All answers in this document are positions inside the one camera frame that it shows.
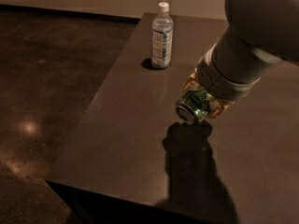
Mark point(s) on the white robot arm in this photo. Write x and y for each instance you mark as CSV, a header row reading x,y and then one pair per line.
x,y
260,35

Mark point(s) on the green soda can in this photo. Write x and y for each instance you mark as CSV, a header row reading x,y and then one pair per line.
x,y
194,106

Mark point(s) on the clear plastic water bottle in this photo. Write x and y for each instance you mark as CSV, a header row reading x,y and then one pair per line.
x,y
162,29

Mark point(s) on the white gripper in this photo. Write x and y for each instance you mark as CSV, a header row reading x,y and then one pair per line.
x,y
215,79

